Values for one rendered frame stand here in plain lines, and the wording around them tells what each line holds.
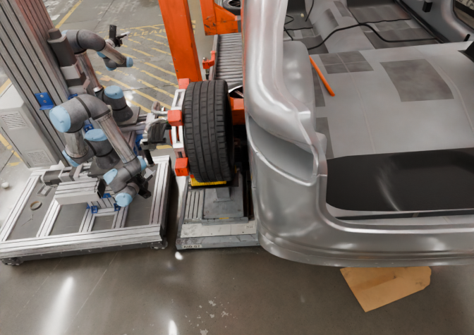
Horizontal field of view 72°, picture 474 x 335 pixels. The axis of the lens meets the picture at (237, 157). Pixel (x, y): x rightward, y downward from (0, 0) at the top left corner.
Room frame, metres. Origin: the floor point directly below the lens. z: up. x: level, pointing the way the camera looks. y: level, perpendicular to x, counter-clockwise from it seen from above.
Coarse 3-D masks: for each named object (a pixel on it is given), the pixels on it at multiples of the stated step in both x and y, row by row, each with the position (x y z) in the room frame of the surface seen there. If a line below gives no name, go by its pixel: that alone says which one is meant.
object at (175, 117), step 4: (168, 112) 1.54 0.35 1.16; (172, 112) 1.53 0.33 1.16; (176, 112) 1.53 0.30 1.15; (180, 112) 1.53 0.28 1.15; (168, 116) 1.52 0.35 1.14; (172, 116) 1.51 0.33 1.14; (176, 116) 1.51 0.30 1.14; (180, 116) 1.51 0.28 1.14; (168, 120) 1.50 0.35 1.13; (172, 120) 1.50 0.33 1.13; (176, 120) 1.49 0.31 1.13; (180, 120) 1.49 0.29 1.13; (172, 124) 1.52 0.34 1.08; (176, 124) 1.52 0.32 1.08; (180, 124) 1.52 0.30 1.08
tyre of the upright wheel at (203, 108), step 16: (208, 80) 1.84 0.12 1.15; (224, 80) 1.83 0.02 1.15; (192, 96) 1.65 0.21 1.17; (208, 96) 1.64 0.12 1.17; (224, 96) 1.64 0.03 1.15; (192, 112) 1.55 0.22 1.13; (208, 112) 1.54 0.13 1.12; (224, 112) 1.53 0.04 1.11; (192, 128) 1.48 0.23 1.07; (208, 128) 1.47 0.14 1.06; (224, 128) 1.46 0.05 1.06; (192, 144) 1.43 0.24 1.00; (208, 144) 1.42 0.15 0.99; (224, 144) 1.41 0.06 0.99; (192, 160) 1.40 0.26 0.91; (208, 160) 1.39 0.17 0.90; (224, 160) 1.38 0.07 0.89; (208, 176) 1.41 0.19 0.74; (224, 176) 1.40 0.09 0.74
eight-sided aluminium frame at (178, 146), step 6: (180, 90) 1.82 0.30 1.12; (174, 96) 1.76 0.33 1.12; (180, 96) 1.80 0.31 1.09; (174, 102) 1.69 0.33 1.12; (180, 102) 1.68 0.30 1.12; (174, 108) 1.63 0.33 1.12; (180, 108) 1.62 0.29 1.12; (174, 126) 1.55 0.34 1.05; (180, 126) 1.54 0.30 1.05; (174, 132) 1.52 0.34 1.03; (180, 132) 1.52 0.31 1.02; (174, 138) 1.50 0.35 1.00; (180, 138) 1.49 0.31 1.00; (174, 144) 1.47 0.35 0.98; (180, 144) 1.47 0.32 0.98; (174, 150) 1.46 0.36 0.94; (180, 150) 1.46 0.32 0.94; (180, 156) 1.49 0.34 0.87; (186, 156) 1.48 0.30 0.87
